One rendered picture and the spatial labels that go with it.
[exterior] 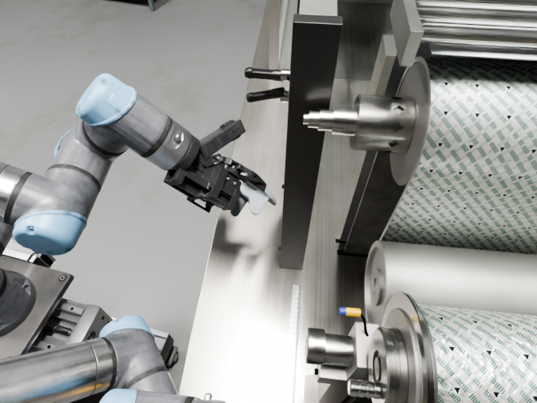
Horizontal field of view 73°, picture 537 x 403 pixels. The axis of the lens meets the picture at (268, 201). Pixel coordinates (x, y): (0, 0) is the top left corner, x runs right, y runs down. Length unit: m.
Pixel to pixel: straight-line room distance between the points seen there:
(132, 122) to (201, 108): 2.09
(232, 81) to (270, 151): 1.86
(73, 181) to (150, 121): 0.13
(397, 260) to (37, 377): 0.46
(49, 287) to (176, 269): 0.94
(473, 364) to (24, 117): 2.90
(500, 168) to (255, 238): 0.56
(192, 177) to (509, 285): 0.45
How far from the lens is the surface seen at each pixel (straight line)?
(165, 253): 1.92
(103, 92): 0.54
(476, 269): 0.50
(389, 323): 0.42
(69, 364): 0.59
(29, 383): 0.57
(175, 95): 2.78
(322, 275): 0.81
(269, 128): 1.09
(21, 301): 0.98
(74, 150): 0.60
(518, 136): 0.43
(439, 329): 0.36
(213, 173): 0.62
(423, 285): 0.46
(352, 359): 0.46
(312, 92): 0.45
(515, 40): 0.42
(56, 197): 0.55
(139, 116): 0.55
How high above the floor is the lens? 1.62
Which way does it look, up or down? 53 degrees down
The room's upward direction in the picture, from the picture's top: straight up
